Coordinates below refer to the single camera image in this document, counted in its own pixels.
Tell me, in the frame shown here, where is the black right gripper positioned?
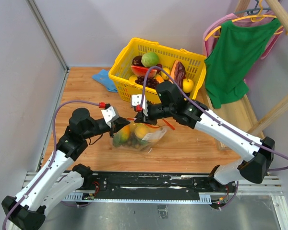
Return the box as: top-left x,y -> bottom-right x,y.
134,102 -> 175,125

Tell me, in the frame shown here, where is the yellow peach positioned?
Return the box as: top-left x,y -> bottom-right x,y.
134,126 -> 150,140

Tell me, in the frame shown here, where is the clear zip top bag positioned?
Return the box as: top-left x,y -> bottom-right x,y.
111,118 -> 175,151

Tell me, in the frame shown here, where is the brown longan bunch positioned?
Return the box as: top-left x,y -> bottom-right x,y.
122,136 -> 141,149

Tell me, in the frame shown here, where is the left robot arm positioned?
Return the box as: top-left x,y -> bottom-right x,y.
1,106 -> 130,230

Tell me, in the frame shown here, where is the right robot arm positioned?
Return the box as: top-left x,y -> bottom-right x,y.
131,82 -> 275,192

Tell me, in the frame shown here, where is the green tank top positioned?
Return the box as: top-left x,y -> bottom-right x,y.
205,19 -> 281,109

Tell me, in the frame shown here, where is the green orange mango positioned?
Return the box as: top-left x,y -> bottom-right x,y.
112,125 -> 130,148

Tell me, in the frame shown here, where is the purple grape bunch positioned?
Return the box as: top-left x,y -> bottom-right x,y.
135,76 -> 159,89

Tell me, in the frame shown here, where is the yellow plastic basket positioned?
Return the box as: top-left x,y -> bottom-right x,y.
108,37 -> 206,102

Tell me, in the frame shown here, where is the papaya half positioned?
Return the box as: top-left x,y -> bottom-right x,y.
154,74 -> 165,83

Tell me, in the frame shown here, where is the watermelon slice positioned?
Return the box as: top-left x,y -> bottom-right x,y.
131,65 -> 157,78

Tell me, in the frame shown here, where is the yellow lemon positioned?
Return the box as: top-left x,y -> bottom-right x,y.
160,68 -> 170,81

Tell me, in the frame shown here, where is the blue cloth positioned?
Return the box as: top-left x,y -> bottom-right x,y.
92,69 -> 118,93

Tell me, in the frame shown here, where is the raw meat slab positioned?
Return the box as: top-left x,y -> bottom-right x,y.
170,60 -> 186,89

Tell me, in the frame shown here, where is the green cabbage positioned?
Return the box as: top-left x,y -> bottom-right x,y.
141,52 -> 159,68

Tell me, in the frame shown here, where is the wooden clothes rack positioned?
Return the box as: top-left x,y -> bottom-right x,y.
213,0 -> 288,138

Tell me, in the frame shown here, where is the pink shirt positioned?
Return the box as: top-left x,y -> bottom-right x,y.
203,13 -> 284,59

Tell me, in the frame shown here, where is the yellow clothes hanger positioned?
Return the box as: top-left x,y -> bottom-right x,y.
204,0 -> 276,41

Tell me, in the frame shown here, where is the grey clothes hanger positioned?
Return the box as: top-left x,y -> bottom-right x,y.
234,0 -> 271,17

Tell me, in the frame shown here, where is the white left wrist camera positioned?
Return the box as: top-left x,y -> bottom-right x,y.
101,106 -> 119,128

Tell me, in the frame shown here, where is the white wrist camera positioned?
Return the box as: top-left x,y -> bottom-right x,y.
131,94 -> 148,116
101,106 -> 119,128

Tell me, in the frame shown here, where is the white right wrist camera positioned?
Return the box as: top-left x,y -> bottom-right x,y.
131,94 -> 148,116

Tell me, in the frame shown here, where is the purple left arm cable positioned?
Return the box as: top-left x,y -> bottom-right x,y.
1,100 -> 111,230

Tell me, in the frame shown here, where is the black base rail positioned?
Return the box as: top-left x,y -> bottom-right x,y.
76,168 -> 236,201

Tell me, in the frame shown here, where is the aluminium frame post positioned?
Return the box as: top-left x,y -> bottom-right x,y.
26,0 -> 70,72

